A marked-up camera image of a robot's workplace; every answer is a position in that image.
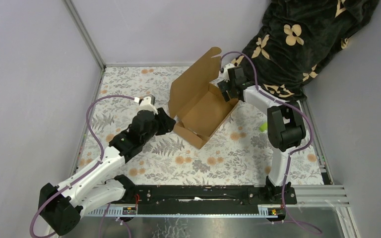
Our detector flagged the brown cardboard box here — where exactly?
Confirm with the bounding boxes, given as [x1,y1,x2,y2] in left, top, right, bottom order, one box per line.
[168,47,238,149]

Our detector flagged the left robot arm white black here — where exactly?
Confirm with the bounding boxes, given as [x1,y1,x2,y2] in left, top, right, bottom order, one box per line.
[38,108,176,236]

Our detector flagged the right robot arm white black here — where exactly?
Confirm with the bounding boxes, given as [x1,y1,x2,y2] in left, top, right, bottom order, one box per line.
[217,64,306,204]

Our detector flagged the small green object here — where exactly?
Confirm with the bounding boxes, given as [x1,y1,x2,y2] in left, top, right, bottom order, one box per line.
[259,122,268,132]

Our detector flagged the black floral blanket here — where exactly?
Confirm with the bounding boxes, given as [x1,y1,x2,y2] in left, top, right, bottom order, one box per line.
[232,0,378,101]

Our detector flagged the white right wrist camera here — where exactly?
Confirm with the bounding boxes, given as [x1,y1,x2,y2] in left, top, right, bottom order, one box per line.
[220,63,236,82]

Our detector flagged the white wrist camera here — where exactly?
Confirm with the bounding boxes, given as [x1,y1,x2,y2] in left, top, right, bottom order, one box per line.
[134,94,158,115]
[220,63,236,82]

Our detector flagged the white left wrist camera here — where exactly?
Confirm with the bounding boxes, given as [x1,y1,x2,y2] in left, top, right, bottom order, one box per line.
[134,94,158,115]

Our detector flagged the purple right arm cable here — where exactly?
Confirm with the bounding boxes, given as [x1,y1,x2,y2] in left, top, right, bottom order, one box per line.
[221,51,322,236]

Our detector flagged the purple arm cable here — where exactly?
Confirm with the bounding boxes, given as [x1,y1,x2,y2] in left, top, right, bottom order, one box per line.
[221,51,322,236]
[29,95,142,238]

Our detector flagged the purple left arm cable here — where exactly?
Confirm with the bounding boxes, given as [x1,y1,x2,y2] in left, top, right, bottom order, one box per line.
[29,95,142,238]

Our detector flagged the aluminium frame rails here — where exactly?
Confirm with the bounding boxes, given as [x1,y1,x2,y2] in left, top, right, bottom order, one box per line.
[57,183,351,218]

